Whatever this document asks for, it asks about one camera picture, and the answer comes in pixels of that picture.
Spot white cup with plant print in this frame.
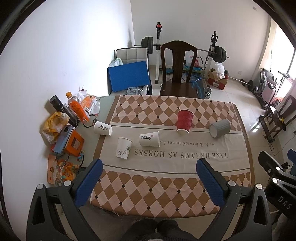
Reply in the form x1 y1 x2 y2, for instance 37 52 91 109
115 137 133 160

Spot grey ribbed cup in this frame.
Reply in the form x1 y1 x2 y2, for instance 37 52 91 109
209 119 231 138

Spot white paper cup near clutter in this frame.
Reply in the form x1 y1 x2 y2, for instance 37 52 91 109
93 121 113 136

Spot red ribbed paper cup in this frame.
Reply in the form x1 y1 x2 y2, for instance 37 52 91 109
177 109 194 135

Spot white cup with calligraphy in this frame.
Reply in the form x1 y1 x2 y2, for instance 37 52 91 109
139 132 160 148

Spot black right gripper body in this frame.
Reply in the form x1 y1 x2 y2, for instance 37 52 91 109
258 151 295 219

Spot colourful snack packet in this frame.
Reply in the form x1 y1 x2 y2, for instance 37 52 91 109
47 154 79 186

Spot orange box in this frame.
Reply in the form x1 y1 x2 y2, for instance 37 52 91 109
64 130 84 157

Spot blue grey device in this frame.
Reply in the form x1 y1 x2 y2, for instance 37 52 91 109
52 125 74 156

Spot yellow plastic bag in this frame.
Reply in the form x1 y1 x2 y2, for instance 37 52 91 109
42 111 70 144

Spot checkered printed tablecloth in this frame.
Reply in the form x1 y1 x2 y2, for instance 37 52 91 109
90 95 254 218

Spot dark wooden side chair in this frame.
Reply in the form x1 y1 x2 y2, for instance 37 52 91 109
258 95 295 144

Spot black cylinder can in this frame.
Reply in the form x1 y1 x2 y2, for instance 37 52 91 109
50 95 78 128

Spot orange drink bottle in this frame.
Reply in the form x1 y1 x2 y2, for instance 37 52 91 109
66 92 90 123

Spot crumpled orange white wrappers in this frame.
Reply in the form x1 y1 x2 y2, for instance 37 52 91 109
76 90 100 115

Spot red cardboard box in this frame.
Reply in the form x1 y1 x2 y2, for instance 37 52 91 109
207 70 228 90

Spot blue board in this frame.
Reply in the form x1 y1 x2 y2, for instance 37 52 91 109
108 61 150 92

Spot barbell with black plates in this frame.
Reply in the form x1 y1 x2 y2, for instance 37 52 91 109
135 37 229 63

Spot white padded stool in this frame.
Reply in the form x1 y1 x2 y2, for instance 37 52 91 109
115 47 149 66

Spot white squat rack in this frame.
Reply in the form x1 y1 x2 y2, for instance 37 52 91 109
154 22 162 84

